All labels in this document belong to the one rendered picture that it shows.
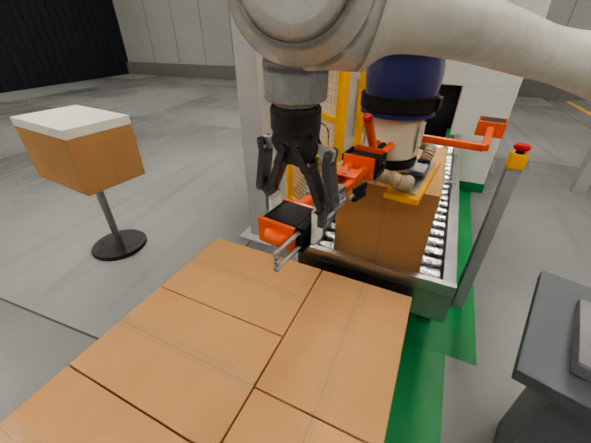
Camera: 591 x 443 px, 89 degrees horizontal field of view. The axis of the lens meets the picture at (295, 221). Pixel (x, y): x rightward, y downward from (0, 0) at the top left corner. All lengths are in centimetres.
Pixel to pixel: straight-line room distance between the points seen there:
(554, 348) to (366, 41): 101
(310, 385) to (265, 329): 26
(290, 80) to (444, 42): 18
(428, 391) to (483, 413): 23
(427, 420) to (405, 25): 162
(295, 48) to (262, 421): 95
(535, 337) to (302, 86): 95
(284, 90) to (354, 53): 17
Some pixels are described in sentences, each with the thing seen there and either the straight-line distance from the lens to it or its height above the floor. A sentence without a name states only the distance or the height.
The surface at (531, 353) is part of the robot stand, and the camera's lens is 109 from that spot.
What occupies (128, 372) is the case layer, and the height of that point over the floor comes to 54.
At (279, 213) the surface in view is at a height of 121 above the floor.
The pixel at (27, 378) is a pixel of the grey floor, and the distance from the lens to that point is 218.
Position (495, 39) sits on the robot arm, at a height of 148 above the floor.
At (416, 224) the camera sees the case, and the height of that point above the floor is 81.
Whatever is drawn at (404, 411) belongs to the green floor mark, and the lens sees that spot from 171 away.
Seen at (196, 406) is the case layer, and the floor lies 54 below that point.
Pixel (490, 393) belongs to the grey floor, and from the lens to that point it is 192.
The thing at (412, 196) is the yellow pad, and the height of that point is 108.
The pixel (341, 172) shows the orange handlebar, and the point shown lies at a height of 120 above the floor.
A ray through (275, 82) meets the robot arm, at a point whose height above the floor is 143.
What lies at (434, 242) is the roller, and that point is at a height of 54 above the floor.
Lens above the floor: 149
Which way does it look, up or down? 33 degrees down
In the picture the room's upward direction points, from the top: straight up
